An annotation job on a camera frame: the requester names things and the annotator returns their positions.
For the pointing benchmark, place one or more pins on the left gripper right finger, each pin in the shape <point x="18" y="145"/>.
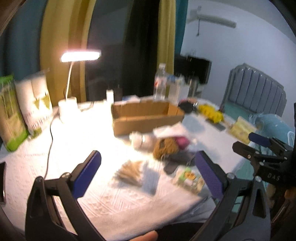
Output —
<point x="242" y="212"/>

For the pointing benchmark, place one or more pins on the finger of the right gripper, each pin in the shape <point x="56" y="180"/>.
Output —
<point x="260" y="140"/>
<point x="249" y="153"/>

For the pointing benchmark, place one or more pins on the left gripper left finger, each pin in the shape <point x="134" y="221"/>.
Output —
<point x="43" y="220"/>

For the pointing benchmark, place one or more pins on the small green snack pack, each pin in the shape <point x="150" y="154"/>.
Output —
<point x="189" y="179"/>

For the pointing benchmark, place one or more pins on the pink plush pouch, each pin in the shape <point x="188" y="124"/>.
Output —
<point x="182" y="142"/>

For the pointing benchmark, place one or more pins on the white cloth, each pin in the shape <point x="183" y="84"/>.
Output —
<point x="177" y="130"/>

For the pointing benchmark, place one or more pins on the black dotted glove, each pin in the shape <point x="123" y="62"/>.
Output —
<point x="181" y="158"/>

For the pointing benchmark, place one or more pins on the brown plush pouch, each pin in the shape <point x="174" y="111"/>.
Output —
<point x="165" y="146"/>

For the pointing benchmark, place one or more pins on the bubble wrap piece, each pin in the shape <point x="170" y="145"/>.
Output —
<point x="142" y="141"/>

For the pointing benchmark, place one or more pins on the person's thumb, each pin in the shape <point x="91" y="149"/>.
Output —
<point x="150" y="236"/>

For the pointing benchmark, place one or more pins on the yellow tissue pack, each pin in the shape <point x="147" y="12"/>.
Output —
<point x="241" y="130"/>

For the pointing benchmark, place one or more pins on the yellow plastic bag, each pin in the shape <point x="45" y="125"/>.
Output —
<point x="211" y="113"/>

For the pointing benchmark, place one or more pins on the grey headboard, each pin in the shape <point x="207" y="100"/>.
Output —
<point x="254" y="91"/>

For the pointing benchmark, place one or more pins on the black round pouch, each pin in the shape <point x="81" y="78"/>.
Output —
<point x="187" y="106"/>

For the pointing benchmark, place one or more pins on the green package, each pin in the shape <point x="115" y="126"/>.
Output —
<point x="13" y="127"/>

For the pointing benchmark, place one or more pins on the white plastic basket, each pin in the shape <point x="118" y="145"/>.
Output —
<point x="178" y="92"/>

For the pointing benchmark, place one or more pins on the black monitor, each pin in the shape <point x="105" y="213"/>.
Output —
<point x="192" y="68"/>

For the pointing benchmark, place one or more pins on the white tablecloth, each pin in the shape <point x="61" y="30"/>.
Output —
<point x="118" y="211"/>

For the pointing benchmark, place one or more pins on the clear water bottle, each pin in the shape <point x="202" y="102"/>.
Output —
<point x="160" y="81"/>

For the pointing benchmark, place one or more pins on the paper cup package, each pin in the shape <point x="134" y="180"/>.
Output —
<point x="34" y="102"/>

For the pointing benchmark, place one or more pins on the cardboard box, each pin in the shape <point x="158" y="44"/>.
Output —
<point x="144" y="116"/>

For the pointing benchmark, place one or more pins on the white charger adapter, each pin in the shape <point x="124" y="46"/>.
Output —
<point x="110" y="96"/>

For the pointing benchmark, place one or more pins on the air conditioner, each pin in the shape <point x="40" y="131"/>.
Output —
<point x="196" y="16"/>

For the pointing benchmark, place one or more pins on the teal curtain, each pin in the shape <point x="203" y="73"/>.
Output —
<point x="20" y="41"/>

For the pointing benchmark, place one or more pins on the yellow curtain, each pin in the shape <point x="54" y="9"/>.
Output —
<point x="92" y="46"/>

